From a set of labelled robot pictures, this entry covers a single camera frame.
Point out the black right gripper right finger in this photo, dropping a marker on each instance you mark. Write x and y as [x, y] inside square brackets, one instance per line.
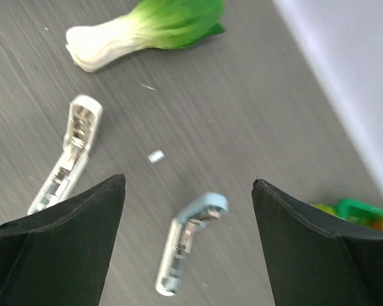
[314, 258]

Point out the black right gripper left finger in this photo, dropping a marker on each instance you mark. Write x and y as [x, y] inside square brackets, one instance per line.
[61, 255]

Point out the white stapler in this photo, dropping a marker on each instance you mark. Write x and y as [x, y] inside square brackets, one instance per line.
[83, 123]

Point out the pale green leek toy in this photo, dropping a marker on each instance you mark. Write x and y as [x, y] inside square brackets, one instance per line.
[331, 210]

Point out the green plastic tray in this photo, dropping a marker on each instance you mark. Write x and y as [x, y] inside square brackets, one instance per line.
[353, 210]

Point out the green bok choy toy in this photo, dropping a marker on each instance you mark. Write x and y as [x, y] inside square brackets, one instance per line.
[166, 25]

